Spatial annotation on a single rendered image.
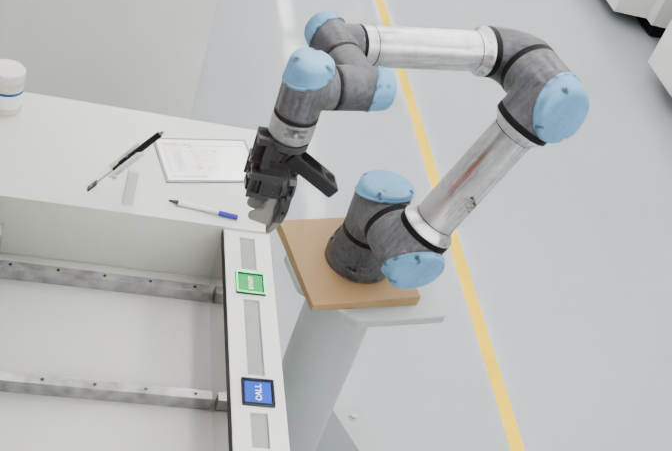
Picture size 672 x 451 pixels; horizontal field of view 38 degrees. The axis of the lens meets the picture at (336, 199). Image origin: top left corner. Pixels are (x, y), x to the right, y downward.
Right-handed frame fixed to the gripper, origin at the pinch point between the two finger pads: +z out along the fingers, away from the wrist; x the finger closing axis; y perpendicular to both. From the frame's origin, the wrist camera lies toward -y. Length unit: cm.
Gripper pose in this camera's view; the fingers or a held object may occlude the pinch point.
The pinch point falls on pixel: (272, 226)
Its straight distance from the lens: 176.8
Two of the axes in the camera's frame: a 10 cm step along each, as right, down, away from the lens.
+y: -9.5, -1.4, -2.6
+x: 1.1, 6.4, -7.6
